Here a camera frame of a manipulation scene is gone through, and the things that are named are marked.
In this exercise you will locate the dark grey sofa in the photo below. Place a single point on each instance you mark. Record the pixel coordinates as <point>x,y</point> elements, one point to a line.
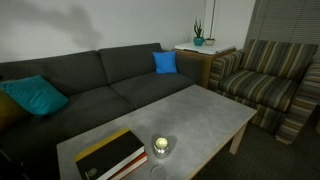
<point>100,106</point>

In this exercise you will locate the black book with yellow spine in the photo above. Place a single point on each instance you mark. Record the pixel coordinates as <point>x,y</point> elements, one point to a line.
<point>110,153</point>

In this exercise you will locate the striped armchair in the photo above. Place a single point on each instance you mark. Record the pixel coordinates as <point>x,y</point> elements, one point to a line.
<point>263,86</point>

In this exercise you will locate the small white pot with plant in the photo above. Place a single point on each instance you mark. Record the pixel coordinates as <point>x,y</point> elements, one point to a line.
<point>210,42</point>

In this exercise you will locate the mustard yellow cushion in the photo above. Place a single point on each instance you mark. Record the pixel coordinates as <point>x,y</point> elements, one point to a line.
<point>8,113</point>

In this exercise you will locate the teal cushion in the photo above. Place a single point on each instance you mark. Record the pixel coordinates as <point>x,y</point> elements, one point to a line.
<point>35,95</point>

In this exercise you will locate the blue cushion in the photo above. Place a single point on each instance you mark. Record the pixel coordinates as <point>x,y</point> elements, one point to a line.
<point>165,62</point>

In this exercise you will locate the grey coffee table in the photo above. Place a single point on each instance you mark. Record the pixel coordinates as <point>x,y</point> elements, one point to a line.
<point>200,116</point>

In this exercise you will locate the glass candle holder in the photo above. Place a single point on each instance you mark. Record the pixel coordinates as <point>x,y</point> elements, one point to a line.
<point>161,148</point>

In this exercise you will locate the window blinds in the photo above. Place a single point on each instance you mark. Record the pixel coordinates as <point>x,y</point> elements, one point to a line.
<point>286,20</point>

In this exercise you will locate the teal pot with plant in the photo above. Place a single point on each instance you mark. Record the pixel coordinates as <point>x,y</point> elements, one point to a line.
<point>198,41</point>

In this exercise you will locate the wooden side table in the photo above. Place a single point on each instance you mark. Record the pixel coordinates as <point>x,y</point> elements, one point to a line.
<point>206,66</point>

